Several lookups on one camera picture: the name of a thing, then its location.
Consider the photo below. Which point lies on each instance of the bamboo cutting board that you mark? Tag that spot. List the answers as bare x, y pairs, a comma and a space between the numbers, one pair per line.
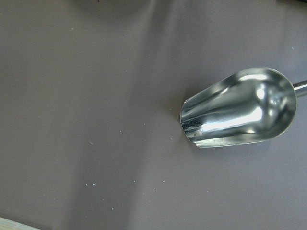
11, 222

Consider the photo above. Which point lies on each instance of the steel scoop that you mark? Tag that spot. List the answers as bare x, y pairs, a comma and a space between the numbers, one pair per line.
250, 106

